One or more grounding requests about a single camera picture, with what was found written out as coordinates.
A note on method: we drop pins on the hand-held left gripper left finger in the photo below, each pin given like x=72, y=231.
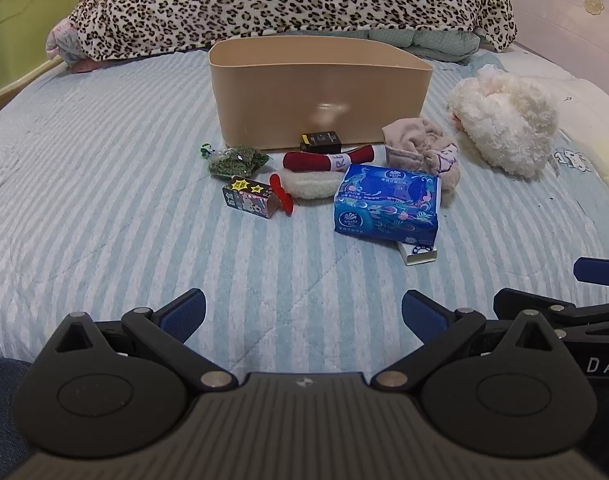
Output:
x=187, y=311

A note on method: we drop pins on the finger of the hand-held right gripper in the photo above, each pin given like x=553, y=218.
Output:
x=601, y=271
x=584, y=314

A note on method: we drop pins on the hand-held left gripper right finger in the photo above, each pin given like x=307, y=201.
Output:
x=424, y=311

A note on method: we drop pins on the small white box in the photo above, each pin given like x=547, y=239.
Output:
x=418, y=254

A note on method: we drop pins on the blue tissue pack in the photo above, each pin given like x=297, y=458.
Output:
x=387, y=202

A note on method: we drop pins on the blue striped bed sheet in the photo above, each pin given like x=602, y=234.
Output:
x=109, y=210

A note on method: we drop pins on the small printed carton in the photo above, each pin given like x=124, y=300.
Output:
x=249, y=197

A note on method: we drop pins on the pink socks bundle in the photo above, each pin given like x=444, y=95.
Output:
x=424, y=152

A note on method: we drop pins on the green snack packet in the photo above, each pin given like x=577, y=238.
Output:
x=237, y=160

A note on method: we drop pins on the white fluffy pad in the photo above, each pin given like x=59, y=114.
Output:
x=312, y=185

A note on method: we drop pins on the white fluffy plush slipper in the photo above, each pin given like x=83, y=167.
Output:
x=509, y=120

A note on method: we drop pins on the rolled red sock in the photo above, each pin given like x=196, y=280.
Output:
x=329, y=160

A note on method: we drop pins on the small black box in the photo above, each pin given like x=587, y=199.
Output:
x=321, y=142

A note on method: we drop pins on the person's leg in jeans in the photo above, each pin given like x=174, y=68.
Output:
x=4, y=410

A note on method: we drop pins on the beige plastic storage bin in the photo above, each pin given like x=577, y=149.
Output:
x=314, y=95

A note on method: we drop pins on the pink headboard with flower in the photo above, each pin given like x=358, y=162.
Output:
x=564, y=5

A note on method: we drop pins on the pale green quilt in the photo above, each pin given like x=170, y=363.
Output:
x=434, y=42

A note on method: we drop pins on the pink patterned cloth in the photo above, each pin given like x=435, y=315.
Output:
x=59, y=42

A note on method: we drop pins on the leopard print blanket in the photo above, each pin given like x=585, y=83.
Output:
x=294, y=5

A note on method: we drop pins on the green wooden cabinet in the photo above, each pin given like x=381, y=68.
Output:
x=19, y=30

